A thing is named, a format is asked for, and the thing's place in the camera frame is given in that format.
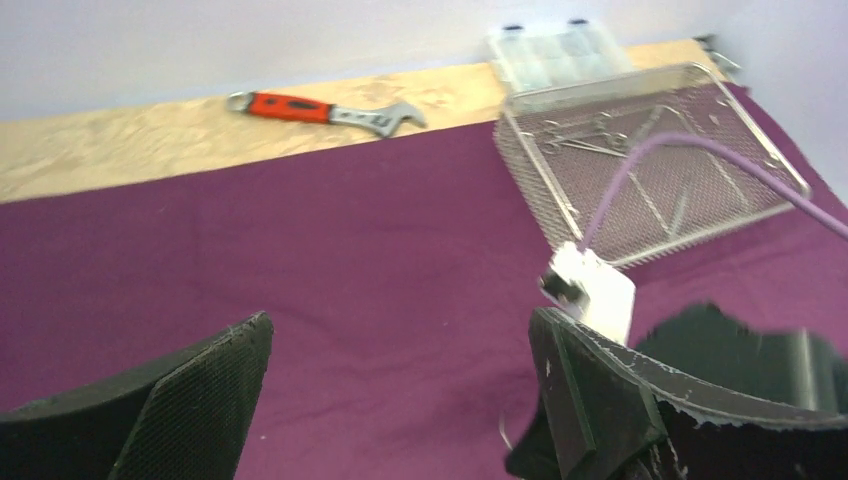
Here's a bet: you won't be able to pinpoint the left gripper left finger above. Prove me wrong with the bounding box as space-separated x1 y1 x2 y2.
1 312 274 479

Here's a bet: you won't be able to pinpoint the purple cloth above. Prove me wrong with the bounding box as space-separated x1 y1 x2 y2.
1 126 847 479

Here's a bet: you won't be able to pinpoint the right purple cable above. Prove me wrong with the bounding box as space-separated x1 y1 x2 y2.
577 131 848 254

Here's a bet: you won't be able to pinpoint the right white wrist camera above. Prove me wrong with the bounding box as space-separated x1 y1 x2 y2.
540 242 636 345

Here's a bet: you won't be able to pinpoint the clear plastic compartment box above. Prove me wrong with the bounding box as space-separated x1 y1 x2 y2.
486 18 634 94

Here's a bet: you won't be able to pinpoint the steel surgical scissors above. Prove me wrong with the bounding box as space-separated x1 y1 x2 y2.
521 112 630 157

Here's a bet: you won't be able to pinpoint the metal wire mesh tray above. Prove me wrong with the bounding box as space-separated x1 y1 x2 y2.
494 63 811 268

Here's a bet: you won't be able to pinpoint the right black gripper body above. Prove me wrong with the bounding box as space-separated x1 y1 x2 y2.
504 302 848 480

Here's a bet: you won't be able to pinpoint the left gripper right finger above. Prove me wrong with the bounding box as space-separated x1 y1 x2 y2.
527 306 848 480

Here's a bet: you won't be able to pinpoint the orange handled adjustable wrench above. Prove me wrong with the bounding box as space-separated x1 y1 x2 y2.
226 91 428 138

